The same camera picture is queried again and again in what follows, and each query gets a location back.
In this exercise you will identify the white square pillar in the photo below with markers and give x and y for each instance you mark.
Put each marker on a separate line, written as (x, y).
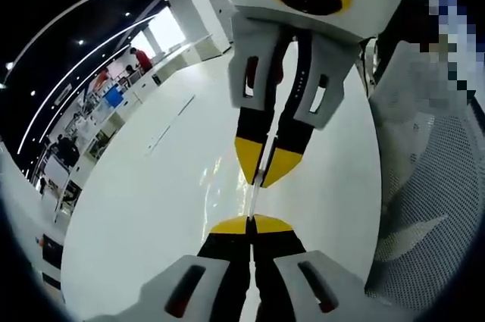
(197, 15)

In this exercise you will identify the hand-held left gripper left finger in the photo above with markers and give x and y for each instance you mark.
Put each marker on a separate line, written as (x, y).
(219, 269)

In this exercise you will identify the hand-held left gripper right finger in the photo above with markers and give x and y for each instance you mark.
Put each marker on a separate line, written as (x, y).
(280, 261)

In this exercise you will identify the black cabinet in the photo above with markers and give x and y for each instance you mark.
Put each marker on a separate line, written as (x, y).
(52, 250)

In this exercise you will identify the blue box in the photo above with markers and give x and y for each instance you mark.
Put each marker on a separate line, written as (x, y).
(113, 97)

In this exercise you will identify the white office counter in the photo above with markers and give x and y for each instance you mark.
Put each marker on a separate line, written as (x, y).
(178, 55)

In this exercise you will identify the clear food packaging bag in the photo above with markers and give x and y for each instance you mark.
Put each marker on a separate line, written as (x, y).
(227, 185)
(257, 191)

